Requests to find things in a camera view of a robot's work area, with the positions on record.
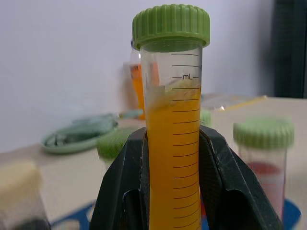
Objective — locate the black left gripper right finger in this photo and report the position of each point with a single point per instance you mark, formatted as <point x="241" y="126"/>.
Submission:
<point x="230" y="182"/>

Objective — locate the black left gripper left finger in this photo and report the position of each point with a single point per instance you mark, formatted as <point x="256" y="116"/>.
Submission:
<point x="115" y="182"/>

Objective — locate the yellow liquid test tube green cap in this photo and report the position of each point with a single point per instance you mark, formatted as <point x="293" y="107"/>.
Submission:
<point x="173" y="143"/>

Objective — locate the red liquid test tube green cap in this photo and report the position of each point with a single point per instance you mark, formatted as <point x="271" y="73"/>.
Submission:
<point x="263" y="153"/>

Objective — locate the blue test tube rack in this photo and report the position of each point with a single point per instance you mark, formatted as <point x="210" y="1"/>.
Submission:
<point x="291" y="213"/>

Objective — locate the orange liquid test tube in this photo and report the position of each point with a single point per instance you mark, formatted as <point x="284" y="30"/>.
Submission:
<point x="137" y="88"/>

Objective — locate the cream cap test tube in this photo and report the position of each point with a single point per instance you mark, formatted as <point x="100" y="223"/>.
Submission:
<point x="19" y="194"/>

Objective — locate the pale green round dish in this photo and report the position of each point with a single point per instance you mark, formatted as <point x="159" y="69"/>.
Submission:
<point x="79" y="136"/>

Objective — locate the clear plastic bag yellow strip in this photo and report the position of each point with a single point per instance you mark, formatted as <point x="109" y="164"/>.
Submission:
<point x="230" y="103"/>

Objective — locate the dark mesh panel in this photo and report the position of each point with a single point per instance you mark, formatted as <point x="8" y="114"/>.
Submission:
<point x="290" y="48"/>

